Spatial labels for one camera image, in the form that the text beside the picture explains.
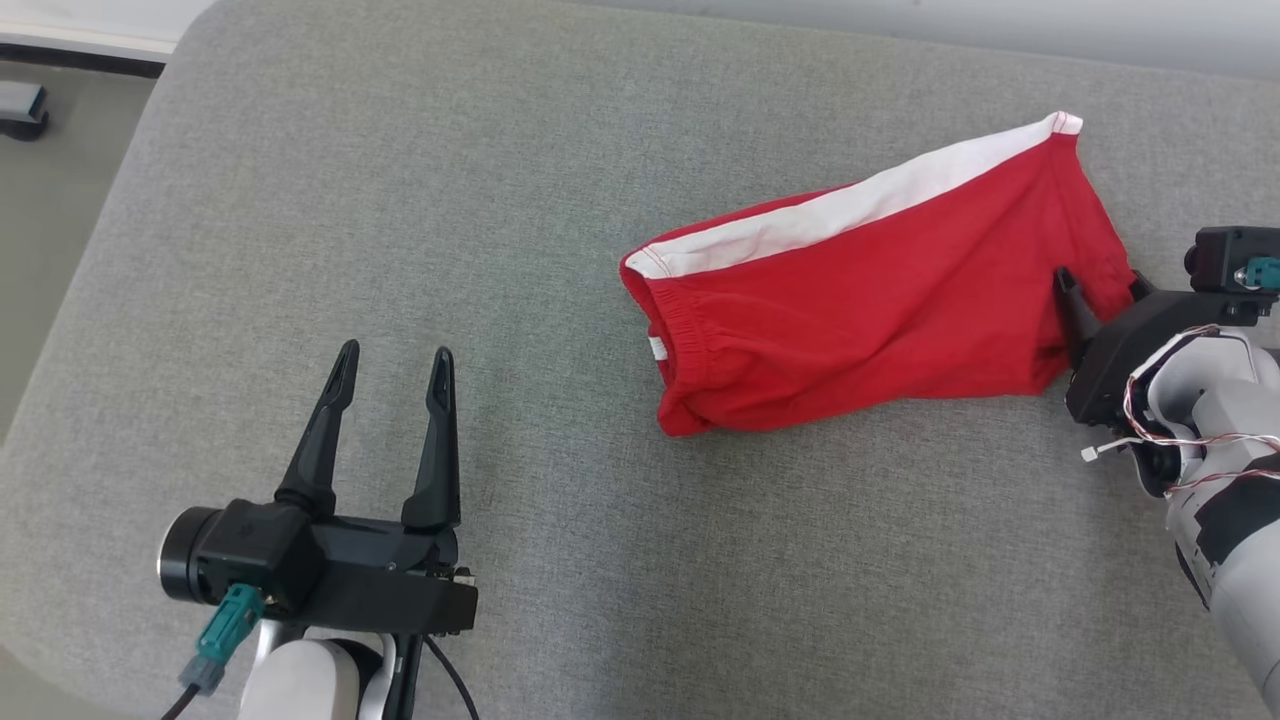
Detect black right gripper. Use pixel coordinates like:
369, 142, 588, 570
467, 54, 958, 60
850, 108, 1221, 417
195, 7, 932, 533
1052, 266, 1263, 428

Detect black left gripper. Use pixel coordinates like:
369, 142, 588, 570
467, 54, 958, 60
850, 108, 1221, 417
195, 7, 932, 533
274, 339, 480, 638

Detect red shorts white stripes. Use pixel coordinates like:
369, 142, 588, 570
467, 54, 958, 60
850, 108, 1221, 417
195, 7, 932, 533
619, 111, 1142, 439

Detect grey fabric sofa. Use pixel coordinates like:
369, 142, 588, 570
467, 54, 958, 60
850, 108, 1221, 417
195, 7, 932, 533
0, 0, 1280, 720

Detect grey metal furniture leg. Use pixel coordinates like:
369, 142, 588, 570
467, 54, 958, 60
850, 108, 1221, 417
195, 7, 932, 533
0, 79, 50, 142

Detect red white thin wires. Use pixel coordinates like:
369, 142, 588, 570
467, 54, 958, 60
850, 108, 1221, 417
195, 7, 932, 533
1080, 324, 1280, 501

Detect teal left camera connector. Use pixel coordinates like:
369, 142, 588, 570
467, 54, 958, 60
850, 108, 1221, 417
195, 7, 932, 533
178, 584, 268, 698

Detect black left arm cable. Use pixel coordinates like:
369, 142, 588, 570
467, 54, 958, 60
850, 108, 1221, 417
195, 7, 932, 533
422, 634, 482, 720

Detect black white wall baseboard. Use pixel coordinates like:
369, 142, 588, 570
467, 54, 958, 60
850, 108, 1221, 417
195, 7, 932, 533
0, 28, 183, 80

